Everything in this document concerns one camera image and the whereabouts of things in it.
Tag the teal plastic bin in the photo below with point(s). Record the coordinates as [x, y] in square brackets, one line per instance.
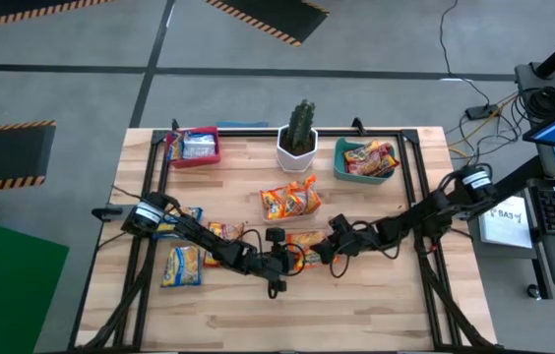
[341, 169]

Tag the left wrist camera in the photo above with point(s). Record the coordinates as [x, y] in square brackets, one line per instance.
[275, 235]

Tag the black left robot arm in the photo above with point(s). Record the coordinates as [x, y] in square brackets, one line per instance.
[199, 238]

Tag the black clamp knob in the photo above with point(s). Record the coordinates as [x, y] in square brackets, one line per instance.
[357, 125]
[175, 124]

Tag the black table clamp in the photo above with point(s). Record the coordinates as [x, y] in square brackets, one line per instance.
[105, 213]

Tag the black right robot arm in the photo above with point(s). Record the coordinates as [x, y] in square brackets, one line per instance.
[420, 214]

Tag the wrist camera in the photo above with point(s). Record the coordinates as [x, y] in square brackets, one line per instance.
[275, 235]
[339, 222]

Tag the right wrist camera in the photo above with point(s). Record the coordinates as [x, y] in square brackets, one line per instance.
[339, 222]

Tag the black caster wheel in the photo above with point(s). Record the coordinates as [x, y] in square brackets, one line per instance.
[534, 291]

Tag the green board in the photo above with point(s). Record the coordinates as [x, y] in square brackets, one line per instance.
[7, 285]

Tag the pink plastic bin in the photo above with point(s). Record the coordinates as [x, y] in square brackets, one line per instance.
[194, 163]

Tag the blue pad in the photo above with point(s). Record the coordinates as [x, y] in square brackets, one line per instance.
[243, 124]

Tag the clear plastic container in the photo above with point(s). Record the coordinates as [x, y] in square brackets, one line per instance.
[289, 219]

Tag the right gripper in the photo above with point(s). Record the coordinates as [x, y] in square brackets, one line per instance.
[346, 243]

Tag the black power adapter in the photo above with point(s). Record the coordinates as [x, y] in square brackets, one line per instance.
[481, 112]

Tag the white hexagonal plant pot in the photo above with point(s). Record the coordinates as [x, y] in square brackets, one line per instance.
[297, 162]

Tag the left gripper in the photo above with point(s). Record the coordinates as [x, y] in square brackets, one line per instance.
[272, 264]

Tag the green cactus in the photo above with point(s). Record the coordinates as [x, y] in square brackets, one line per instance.
[301, 125]

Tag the white paper sign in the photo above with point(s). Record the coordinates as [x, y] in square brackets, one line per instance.
[504, 226]

